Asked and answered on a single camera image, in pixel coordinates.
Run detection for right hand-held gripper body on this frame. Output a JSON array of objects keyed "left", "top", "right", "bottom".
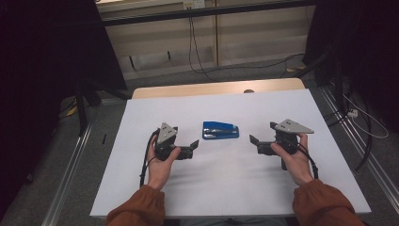
[{"left": 257, "top": 118, "right": 315, "bottom": 156}]

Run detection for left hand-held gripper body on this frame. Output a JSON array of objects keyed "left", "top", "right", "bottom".
[{"left": 153, "top": 121, "right": 194, "bottom": 162}]

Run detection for blue stapler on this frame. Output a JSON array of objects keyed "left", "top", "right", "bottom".
[{"left": 201, "top": 121, "right": 240, "bottom": 141}]

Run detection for person's left hand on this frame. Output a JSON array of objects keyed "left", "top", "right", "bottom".
[{"left": 146, "top": 135, "right": 183, "bottom": 191}]

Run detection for person's right hand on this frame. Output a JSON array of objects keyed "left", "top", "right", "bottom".
[{"left": 270, "top": 133, "right": 315, "bottom": 187}]

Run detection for black stand legs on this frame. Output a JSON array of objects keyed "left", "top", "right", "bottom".
[
  {"left": 74, "top": 78, "right": 133, "bottom": 137},
  {"left": 294, "top": 46, "right": 347, "bottom": 121}
]

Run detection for yellow floor tape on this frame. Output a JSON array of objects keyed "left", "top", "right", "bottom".
[{"left": 65, "top": 105, "right": 78, "bottom": 119}]

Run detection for black curtain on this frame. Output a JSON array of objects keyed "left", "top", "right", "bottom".
[
  {"left": 0, "top": 0, "right": 128, "bottom": 220},
  {"left": 302, "top": 0, "right": 399, "bottom": 133}
]

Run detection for black metal beam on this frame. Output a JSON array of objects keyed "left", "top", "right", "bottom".
[{"left": 100, "top": 0, "right": 316, "bottom": 28}]

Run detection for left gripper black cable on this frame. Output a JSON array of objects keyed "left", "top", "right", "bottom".
[{"left": 138, "top": 128, "right": 161, "bottom": 188}]

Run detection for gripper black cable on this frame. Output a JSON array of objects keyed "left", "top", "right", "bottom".
[
  {"left": 295, "top": 142, "right": 320, "bottom": 181},
  {"left": 138, "top": 128, "right": 161, "bottom": 188}
]

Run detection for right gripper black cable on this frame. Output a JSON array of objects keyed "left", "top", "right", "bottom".
[{"left": 295, "top": 142, "right": 320, "bottom": 181}]

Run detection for black hanging cable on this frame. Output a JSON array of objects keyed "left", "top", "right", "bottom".
[
  {"left": 189, "top": 8, "right": 306, "bottom": 76},
  {"left": 187, "top": 8, "right": 220, "bottom": 83}
]

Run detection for aluminium floor rail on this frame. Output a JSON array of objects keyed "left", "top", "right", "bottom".
[
  {"left": 40, "top": 121, "right": 96, "bottom": 226},
  {"left": 319, "top": 86, "right": 399, "bottom": 215}
]

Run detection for black floor cable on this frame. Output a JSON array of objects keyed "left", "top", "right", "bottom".
[{"left": 324, "top": 103, "right": 374, "bottom": 173}]

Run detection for white floor cable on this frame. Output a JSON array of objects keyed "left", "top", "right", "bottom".
[{"left": 342, "top": 93, "right": 390, "bottom": 140}]

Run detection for white wall socket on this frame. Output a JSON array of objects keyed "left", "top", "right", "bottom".
[{"left": 183, "top": 0, "right": 206, "bottom": 10}]

